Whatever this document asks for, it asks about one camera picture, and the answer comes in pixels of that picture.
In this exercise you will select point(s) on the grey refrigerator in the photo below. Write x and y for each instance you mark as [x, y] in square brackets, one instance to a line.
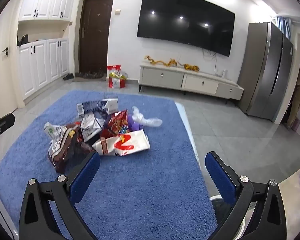
[265, 67]

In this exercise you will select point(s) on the brown doormat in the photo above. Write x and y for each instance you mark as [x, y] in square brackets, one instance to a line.
[90, 79]

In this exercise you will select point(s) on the silver and white packet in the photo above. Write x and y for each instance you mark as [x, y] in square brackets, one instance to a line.
[90, 127]

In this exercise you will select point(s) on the blue striped curtain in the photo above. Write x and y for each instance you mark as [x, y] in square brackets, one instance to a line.
[285, 27]

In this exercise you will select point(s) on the white router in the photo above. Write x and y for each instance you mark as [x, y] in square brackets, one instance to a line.
[223, 73]

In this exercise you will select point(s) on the black wall television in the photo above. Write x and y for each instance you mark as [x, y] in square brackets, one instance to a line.
[185, 22]

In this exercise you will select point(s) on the white television cabinet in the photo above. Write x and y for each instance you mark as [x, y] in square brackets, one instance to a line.
[165, 76]

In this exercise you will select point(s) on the short golden dragon ornament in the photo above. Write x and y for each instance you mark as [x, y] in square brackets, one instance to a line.
[191, 67]

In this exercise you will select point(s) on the red snack packet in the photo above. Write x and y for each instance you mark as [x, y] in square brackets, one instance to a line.
[117, 125]

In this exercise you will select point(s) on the red gift bag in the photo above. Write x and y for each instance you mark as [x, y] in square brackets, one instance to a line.
[116, 81]

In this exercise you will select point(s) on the white round container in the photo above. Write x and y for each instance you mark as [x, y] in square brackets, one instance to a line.
[215, 198]

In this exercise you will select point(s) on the cream interior door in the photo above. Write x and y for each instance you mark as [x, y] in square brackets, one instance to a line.
[2, 80]

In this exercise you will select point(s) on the dark shoe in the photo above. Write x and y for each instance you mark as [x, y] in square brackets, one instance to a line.
[68, 77]

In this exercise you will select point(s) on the brown shoe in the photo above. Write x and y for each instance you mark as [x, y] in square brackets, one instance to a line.
[98, 74]
[82, 75]

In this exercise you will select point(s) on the pink container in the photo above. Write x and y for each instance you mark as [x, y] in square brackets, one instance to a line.
[296, 125]

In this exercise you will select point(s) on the blue and white carton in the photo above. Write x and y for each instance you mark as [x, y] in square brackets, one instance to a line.
[107, 105]

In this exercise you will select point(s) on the blue fluffy rug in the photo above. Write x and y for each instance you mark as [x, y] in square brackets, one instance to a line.
[140, 180]

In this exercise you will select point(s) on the white packet with red print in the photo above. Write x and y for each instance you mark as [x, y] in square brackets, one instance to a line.
[130, 142]

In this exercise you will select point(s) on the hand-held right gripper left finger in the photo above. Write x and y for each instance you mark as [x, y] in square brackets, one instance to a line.
[86, 177]

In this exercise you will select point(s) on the white packet with green print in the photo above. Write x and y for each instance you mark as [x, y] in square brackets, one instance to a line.
[51, 130]

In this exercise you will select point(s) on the long golden dragon ornament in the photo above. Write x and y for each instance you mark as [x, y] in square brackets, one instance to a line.
[162, 62]

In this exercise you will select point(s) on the white crumpled plastic wrap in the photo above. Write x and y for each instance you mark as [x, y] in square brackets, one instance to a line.
[150, 122]

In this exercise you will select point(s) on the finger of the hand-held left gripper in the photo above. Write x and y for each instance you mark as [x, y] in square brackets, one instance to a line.
[2, 125]

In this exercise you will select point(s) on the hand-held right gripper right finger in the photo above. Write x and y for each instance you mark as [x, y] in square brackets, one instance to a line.
[221, 177]

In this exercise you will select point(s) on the black bag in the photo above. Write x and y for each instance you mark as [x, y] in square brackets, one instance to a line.
[22, 40]

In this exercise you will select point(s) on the dark brown entrance door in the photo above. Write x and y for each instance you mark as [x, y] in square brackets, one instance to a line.
[95, 35]

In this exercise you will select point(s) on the white wall cabinet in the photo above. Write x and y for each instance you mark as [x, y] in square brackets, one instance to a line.
[47, 0]

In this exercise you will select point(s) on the purple wrapper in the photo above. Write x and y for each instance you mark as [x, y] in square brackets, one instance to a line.
[136, 126]

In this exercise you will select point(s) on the brown snack packet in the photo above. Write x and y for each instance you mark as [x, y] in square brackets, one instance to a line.
[65, 155]

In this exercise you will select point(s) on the white base cabinet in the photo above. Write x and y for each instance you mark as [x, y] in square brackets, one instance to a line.
[40, 62]

